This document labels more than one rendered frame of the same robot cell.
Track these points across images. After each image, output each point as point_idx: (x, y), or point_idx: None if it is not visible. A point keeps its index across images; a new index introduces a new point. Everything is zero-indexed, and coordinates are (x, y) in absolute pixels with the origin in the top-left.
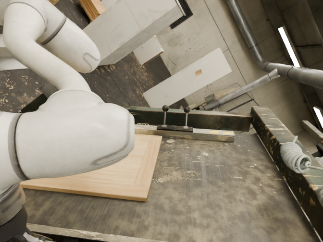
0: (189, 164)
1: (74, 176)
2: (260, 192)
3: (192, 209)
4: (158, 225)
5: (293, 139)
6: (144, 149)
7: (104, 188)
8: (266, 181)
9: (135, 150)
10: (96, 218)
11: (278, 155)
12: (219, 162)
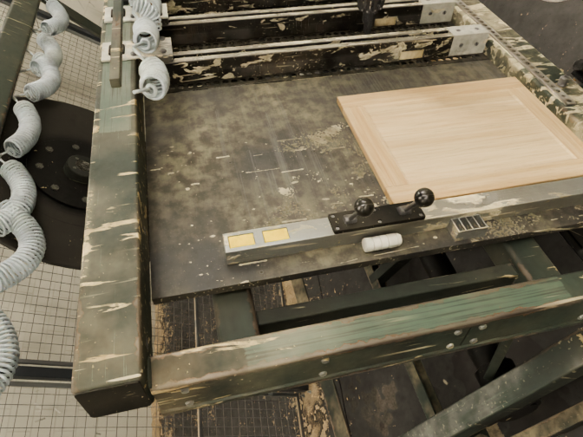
0: (306, 160)
1: (446, 99)
2: (193, 141)
3: (280, 106)
4: (310, 88)
5: (140, 91)
6: (399, 161)
7: (393, 94)
8: (178, 160)
9: (414, 156)
10: (374, 81)
11: (142, 181)
12: (254, 179)
